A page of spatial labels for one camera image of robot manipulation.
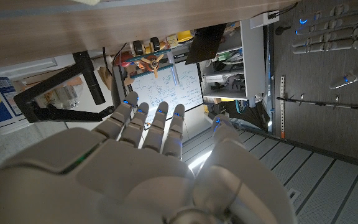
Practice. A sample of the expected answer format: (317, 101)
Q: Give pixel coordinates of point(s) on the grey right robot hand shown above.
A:
(113, 180)

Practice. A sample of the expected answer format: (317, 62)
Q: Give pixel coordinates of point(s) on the clear plastic bag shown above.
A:
(67, 96)

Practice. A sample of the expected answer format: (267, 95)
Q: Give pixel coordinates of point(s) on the white power strip box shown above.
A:
(263, 19)

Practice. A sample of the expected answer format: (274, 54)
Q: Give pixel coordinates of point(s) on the whiteboard with writing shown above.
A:
(172, 90)

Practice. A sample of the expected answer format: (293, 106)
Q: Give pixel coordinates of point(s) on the white shelf cabinet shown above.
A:
(253, 62)

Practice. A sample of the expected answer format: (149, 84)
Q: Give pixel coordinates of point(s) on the red bowl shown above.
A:
(121, 60)

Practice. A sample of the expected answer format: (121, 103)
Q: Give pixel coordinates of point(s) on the wooden toy airplane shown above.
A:
(151, 60)

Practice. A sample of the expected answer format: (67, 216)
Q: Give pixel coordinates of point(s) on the white canister blue label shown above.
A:
(2, 99)

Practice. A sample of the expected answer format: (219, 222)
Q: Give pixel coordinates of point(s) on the flat white box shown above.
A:
(20, 67)

